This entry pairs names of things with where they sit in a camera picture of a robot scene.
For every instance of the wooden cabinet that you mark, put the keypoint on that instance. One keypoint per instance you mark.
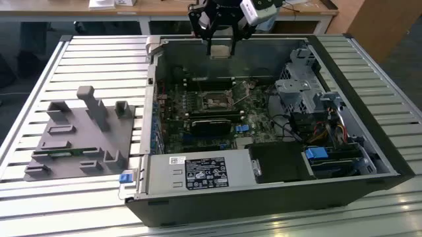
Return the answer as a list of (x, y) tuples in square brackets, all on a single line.
[(379, 24)]

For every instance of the green motherboard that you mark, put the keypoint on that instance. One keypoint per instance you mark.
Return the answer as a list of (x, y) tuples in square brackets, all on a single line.
[(261, 123)]

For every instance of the blue plastic latch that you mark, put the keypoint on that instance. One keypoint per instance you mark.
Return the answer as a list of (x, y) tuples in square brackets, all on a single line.
[(124, 178)]

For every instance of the silver finned heat sink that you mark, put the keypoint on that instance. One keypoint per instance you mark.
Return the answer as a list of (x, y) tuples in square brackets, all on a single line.
[(246, 141)]

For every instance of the silver disk bay frame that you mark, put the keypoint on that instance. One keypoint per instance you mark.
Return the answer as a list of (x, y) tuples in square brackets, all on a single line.
[(362, 145)]

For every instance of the plain white box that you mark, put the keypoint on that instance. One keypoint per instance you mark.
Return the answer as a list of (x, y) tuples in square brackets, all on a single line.
[(102, 5)]

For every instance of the silver square CPU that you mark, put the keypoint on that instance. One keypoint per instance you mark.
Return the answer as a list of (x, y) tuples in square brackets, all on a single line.
[(221, 50)]

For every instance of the white labelled box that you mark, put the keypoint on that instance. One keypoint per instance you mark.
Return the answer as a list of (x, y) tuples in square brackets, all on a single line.
[(124, 2)]

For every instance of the green RAM stick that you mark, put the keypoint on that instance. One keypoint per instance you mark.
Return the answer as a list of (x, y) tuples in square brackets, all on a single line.
[(79, 150)]

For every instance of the silver power supply unit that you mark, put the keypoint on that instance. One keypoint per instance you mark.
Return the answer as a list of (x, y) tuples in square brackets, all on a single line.
[(158, 172)]

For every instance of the black plastic bay cover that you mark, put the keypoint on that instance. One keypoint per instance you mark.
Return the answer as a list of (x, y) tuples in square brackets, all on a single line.
[(279, 163)]

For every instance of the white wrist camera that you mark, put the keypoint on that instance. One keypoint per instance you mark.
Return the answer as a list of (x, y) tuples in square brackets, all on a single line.
[(251, 13)]

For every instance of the grey plastic parts rack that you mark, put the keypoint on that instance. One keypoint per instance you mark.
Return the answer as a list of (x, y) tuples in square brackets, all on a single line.
[(82, 138)]

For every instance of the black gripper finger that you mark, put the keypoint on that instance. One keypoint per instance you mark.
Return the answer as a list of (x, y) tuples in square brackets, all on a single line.
[(233, 47), (210, 47)]

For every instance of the grey plastic case latch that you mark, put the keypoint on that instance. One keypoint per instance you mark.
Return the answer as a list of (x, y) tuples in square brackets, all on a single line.
[(152, 45)]

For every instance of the silver metal drive cage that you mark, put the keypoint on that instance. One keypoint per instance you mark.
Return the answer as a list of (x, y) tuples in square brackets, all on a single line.
[(290, 86)]

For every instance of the black open PC case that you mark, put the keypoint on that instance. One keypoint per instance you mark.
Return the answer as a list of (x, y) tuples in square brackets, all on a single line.
[(230, 207)]

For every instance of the CPU socket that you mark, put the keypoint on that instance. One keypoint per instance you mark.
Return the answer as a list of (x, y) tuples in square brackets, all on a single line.
[(214, 102)]

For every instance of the black graphics card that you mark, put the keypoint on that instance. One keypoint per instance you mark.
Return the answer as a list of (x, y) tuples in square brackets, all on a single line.
[(211, 128)]

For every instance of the blue SATA port block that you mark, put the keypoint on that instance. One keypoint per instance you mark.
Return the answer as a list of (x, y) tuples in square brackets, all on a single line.
[(242, 128)]

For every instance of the wooden desk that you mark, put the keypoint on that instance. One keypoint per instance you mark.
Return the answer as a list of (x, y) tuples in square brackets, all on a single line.
[(50, 10)]

